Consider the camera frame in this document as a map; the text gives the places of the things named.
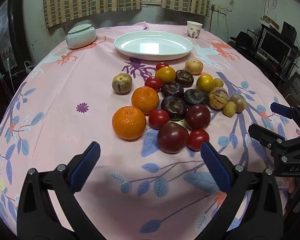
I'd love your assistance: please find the brownish pepino melon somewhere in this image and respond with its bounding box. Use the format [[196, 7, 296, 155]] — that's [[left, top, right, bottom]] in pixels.
[[112, 73, 133, 94]]

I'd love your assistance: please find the white lidded ceramic jar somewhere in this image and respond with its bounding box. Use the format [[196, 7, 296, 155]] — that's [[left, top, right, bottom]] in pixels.
[[66, 23, 97, 49]]

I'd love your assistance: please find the floral paper cup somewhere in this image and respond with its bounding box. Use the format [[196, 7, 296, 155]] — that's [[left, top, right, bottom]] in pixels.
[[187, 21, 203, 39]]

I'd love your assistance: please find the brown pepino melon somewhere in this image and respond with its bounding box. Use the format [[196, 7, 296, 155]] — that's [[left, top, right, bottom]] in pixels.
[[229, 94, 247, 113]]

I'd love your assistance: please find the large dark red plum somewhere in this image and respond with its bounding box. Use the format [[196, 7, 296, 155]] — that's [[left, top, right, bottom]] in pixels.
[[157, 122, 189, 154]]

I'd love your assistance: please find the dark water chestnut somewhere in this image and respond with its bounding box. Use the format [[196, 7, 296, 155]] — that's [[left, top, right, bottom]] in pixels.
[[161, 96, 187, 121], [175, 69, 194, 88], [184, 89, 209, 108], [160, 83, 184, 98]]

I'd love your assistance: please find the striped pepino melon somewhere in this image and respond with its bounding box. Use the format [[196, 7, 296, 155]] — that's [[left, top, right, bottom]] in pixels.
[[209, 87, 228, 110]]

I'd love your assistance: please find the pink patterned tablecloth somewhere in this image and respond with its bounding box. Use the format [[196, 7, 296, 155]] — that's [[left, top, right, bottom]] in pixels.
[[0, 22, 300, 239]]

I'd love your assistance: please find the white oval plate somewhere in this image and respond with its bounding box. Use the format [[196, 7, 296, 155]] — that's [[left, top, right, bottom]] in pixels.
[[114, 30, 193, 61]]

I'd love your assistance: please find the yellow orange citrus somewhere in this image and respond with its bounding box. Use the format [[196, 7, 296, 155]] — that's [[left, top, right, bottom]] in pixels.
[[155, 66, 176, 83]]

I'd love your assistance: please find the computer monitor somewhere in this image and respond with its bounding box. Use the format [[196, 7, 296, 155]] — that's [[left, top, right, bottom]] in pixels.
[[257, 29, 292, 64]]

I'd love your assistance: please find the green yellow citrus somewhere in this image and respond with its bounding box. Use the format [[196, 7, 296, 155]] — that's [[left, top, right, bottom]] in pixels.
[[196, 74, 215, 93]]

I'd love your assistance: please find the pale pepino melon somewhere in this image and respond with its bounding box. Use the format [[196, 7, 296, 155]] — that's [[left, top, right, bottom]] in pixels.
[[185, 59, 204, 75]]

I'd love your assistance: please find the red tomato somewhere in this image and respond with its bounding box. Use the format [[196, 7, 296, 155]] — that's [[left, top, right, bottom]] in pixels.
[[145, 76, 162, 92], [148, 109, 170, 129], [187, 129, 210, 151], [155, 62, 169, 71]]

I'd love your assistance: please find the orange mandarin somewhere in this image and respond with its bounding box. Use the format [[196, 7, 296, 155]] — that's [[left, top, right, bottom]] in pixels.
[[131, 86, 159, 115], [112, 106, 146, 140]]

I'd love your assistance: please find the person's right hand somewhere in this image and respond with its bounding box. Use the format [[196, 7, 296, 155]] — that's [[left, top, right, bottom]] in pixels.
[[288, 178, 295, 194]]

